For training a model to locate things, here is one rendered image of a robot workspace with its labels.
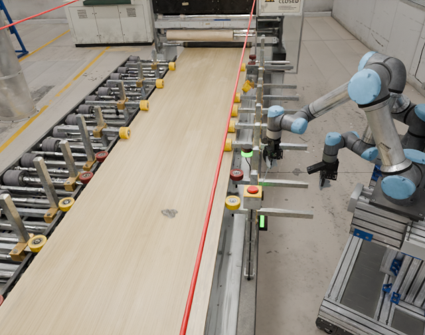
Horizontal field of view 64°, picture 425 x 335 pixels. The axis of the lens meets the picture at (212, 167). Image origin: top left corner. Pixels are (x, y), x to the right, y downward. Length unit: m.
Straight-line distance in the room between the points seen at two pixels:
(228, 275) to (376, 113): 1.03
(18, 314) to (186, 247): 0.69
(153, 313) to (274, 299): 1.27
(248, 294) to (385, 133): 0.90
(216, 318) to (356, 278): 1.10
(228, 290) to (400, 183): 0.92
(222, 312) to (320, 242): 1.40
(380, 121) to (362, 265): 1.32
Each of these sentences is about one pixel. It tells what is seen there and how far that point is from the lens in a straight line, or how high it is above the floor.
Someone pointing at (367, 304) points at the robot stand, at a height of 0.21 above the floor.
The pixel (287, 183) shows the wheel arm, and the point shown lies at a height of 0.86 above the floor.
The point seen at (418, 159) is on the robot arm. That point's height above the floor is 1.27.
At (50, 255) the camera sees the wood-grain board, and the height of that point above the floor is 0.90.
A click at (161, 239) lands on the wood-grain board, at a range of 1.62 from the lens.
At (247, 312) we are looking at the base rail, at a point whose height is 0.70.
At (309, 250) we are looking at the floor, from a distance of 2.82.
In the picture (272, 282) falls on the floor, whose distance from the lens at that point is 2.58.
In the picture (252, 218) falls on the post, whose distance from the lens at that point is 1.41.
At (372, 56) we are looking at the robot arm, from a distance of 1.84.
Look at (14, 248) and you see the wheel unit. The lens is 1.90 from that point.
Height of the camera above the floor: 2.06
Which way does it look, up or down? 35 degrees down
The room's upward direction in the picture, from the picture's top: 2 degrees counter-clockwise
